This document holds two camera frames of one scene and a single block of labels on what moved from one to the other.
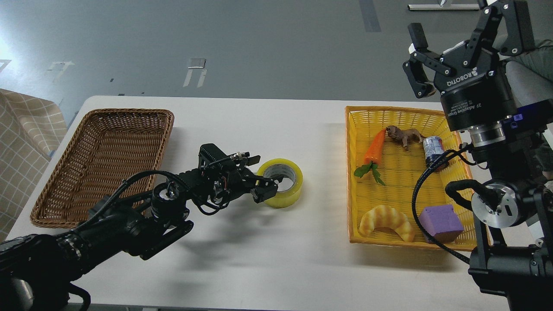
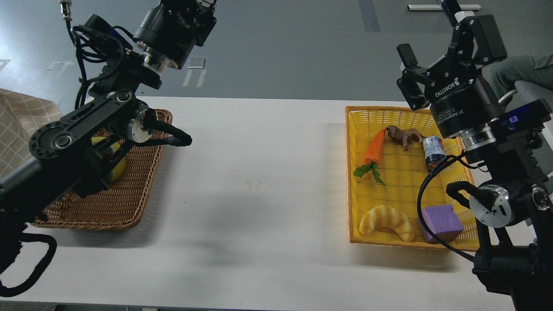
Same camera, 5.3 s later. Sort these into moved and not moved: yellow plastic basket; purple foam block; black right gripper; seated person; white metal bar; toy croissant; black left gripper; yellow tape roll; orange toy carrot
Moved: yellow tape roll; black right gripper; black left gripper
Not moved: white metal bar; toy croissant; orange toy carrot; purple foam block; seated person; yellow plastic basket
